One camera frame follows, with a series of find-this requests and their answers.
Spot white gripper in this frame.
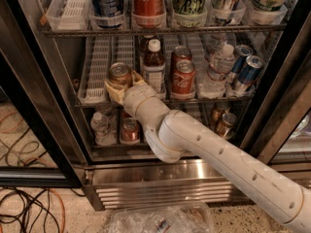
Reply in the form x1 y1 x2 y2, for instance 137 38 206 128
104 71 166 124

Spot orange gold soda can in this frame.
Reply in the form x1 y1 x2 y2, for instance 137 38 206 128
109 62 132 89

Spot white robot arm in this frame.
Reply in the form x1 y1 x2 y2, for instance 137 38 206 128
105 71 311 233

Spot brown tea bottle middle shelf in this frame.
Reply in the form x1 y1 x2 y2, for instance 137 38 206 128
143 39 165 94

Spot empty white shelf tray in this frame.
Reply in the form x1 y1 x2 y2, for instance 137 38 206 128
77 37 111 105

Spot red can bottom shelf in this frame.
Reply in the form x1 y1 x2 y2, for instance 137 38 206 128
121 117 139 142

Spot clear water bottle bottom shelf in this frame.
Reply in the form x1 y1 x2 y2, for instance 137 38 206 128
90 112 115 147

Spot clear water bottle shelf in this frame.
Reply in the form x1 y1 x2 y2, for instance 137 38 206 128
90 112 115 147
203 44 235 93

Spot front red cola can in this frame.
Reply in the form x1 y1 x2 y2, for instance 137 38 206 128
172 59 195 94

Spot rear red cola can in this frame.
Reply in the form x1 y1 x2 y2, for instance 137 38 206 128
171 46 192 69

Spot clear water bottle middle shelf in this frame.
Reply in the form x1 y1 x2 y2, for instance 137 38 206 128
203 44 235 93

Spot red cola can top shelf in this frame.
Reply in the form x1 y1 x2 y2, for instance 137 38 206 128
133 0 164 28

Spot dark blue can top shelf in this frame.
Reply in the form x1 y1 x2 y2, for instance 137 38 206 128
91 0 124 28

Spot rear gold can bottom shelf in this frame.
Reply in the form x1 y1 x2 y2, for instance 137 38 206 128
211 101 230 124

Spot left glass fridge door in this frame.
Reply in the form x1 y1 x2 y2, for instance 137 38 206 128
0 50 83 187

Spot glass fridge door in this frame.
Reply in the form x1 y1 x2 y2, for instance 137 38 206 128
0 50 83 187
256 61 311 175

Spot front gold can bottom shelf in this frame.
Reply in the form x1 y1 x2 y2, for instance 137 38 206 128
215 113 237 139

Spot stainless steel fridge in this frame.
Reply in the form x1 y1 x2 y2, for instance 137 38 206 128
1 0 310 210

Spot front blue energy drink can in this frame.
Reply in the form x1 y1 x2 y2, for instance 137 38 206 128
233 55 264 92

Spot blue energy drink can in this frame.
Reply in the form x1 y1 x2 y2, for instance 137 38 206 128
226 45 253 83
233 55 264 92

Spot rear blue energy drink can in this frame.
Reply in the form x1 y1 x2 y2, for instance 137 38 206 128
226 45 253 83

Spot right glass fridge door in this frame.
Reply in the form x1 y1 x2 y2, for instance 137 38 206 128
256 61 311 175

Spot clear plastic bin with bags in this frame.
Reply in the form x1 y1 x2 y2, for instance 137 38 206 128
104 202 215 233

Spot orange cable on floor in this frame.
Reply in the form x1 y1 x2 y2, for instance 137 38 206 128
0 187 67 233

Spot black cables on floor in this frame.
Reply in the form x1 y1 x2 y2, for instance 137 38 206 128
0 186 86 233

